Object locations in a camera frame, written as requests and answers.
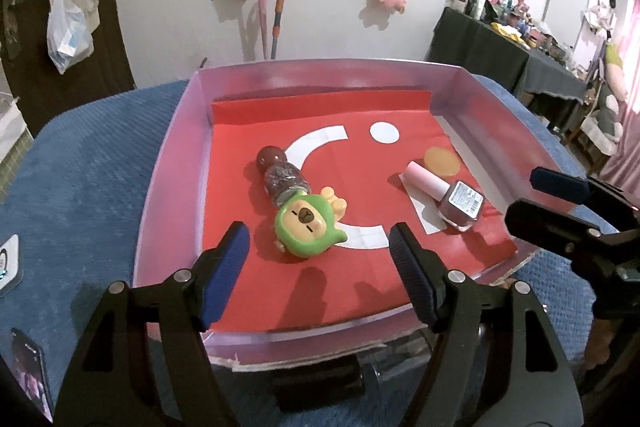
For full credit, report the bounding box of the purple nail polish bottle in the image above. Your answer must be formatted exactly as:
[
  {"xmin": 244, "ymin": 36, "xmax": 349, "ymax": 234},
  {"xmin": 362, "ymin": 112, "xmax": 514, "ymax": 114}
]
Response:
[{"xmin": 402, "ymin": 161, "xmax": 485, "ymax": 232}]

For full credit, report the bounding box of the green capybara toy figure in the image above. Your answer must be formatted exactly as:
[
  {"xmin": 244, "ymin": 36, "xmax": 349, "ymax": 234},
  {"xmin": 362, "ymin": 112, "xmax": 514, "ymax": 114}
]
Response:
[{"xmin": 273, "ymin": 186, "xmax": 347, "ymax": 259}]

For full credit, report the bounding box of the red cap glitter jar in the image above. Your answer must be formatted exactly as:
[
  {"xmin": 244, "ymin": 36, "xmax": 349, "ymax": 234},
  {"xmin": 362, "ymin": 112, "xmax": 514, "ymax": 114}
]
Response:
[{"xmin": 256, "ymin": 145, "xmax": 311, "ymax": 209}]

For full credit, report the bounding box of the orange round disc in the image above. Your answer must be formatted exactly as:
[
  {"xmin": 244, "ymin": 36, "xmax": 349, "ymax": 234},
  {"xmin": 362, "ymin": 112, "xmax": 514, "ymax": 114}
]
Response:
[{"xmin": 422, "ymin": 146, "xmax": 461, "ymax": 179}]

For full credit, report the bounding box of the clear plastic cup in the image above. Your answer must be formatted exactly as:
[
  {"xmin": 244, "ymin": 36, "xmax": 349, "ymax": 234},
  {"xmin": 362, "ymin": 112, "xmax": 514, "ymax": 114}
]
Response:
[{"xmin": 358, "ymin": 329, "xmax": 438, "ymax": 383}]

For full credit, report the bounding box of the black cylindrical cap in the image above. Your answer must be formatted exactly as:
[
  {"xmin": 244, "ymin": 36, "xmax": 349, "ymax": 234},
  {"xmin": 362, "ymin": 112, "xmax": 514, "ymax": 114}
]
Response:
[{"xmin": 270, "ymin": 355, "xmax": 366, "ymax": 413}]

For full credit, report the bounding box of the person's right hand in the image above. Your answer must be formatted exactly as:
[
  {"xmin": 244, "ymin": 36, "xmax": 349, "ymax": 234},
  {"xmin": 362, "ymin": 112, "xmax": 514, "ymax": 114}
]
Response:
[{"xmin": 582, "ymin": 319, "xmax": 620, "ymax": 371}]

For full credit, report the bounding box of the red paper sheet liner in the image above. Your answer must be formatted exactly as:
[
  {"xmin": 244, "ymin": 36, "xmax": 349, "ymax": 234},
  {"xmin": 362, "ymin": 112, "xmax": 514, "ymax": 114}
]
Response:
[{"xmin": 203, "ymin": 90, "xmax": 516, "ymax": 334}]

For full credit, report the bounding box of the pink cardboard tray box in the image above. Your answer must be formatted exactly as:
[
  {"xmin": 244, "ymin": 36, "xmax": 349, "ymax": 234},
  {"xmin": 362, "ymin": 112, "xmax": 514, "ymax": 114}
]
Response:
[{"xmin": 134, "ymin": 60, "xmax": 578, "ymax": 372}]

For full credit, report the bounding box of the blue textured table cloth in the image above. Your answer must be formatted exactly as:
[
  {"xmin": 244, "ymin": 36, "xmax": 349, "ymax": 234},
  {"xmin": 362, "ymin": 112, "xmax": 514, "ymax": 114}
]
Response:
[{"xmin": 1, "ymin": 80, "xmax": 594, "ymax": 426}]

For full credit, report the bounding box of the side table dark cloth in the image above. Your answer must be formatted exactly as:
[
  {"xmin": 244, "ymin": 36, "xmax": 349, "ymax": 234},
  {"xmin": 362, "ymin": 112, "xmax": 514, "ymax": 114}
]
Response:
[{"xmin": 425, "ymin": 8, "xmax": 587, "ymax": 132}]

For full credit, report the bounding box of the white square card device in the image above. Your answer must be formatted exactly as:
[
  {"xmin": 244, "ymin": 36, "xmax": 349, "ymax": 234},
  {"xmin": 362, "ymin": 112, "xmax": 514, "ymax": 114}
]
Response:
[{"xmin": 0, "ymin": 234, "xmax": 23, "ymax": 296}]

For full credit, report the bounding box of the smartphone on table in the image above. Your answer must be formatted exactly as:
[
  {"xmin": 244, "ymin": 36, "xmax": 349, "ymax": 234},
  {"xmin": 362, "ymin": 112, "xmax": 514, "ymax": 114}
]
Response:
[{"xmin": 11, "ymin": 329, "xmax": 53, "ymax": 423}]

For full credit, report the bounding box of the white refrigerator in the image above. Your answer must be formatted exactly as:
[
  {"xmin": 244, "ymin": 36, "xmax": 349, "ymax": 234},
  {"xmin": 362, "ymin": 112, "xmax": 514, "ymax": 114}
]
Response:
[{"xmin": 542, "ymin": 0, "xmax": 590, "ymax": 46}]

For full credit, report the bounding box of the dark wooden door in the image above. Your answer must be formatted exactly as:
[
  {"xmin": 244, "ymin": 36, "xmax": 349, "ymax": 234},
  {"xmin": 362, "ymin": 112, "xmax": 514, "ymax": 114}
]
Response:
[{"xmin": 1, "ymin": 0, "xmax": 136, "ymax": 133}]

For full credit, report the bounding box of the clear plastic bag on door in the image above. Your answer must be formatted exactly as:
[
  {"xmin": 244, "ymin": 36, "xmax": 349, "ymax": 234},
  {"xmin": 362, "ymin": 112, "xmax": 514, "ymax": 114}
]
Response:
[{"xmin": 47, "ymin": 0, "xmax": 94, "ymax": 75}]

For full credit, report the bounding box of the brass door handle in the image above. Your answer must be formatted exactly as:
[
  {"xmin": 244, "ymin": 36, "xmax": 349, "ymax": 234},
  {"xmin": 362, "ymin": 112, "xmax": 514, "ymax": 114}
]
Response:
[{"xmin": 2, "ymin": 0, "xmax": 28, "ymax": 61}]

